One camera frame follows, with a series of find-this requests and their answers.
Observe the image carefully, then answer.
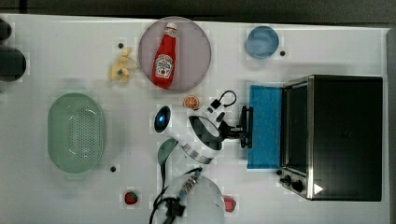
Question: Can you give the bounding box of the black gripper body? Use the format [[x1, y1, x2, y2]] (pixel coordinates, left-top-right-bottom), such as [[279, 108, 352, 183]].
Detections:
[[219, 121, 244, 139]]

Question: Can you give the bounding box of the oven door with black handle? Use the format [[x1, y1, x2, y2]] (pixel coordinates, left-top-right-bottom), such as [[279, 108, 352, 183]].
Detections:
[[247, 85, 282, 169]]

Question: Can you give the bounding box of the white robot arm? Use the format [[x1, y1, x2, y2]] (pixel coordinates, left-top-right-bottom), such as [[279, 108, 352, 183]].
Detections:
[[149, 105, 251, 224]]

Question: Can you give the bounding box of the black toaster oven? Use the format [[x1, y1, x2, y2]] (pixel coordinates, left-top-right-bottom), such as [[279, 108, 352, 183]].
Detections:
[[279, 75, 383, 202]]

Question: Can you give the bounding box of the orange slice toy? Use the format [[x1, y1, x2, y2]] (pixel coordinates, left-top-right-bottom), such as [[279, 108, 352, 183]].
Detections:
[[183, 95, 200, 110]]

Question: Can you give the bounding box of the green mug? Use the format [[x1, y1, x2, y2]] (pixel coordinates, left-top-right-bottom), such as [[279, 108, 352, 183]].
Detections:
[[157, 138, 178, 165]]

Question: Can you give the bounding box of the large pink strawberry toy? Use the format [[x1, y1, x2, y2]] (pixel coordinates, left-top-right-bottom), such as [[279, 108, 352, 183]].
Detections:
[[223, 195, 236, 213]]

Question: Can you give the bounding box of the grey round plate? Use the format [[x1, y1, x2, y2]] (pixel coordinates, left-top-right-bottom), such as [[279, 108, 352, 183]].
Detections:
[[138, 17, 211, 91]]

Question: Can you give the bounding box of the red ketchup bottle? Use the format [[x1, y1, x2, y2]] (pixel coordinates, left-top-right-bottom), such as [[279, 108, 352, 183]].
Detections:
[[151, 22, 177, 89]]

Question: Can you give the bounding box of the blue bowl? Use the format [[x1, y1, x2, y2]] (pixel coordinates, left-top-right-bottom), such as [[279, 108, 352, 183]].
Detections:
[[245, 26, 279, 60]]

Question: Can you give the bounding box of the small red strawberry toy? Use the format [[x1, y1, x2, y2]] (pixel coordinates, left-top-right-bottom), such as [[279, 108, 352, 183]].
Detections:
[[124, 191, 138, 205]]

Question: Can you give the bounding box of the yellow banana peel toy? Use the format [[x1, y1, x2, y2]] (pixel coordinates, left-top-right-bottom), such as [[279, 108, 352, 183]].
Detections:
[[109, 47, 132, 83]]

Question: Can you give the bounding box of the green colander basket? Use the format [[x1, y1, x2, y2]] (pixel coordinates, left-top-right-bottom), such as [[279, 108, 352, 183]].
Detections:
[[48, 92, 106, 174]]

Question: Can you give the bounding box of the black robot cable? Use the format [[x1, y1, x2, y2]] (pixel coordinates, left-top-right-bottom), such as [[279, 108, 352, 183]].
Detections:
[[148, 90, 238, 224]]

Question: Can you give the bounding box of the black cylinder post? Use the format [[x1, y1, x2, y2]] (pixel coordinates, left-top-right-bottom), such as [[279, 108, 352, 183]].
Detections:
[[0, 19, 12, 41], [0, 45, 27, 82]]

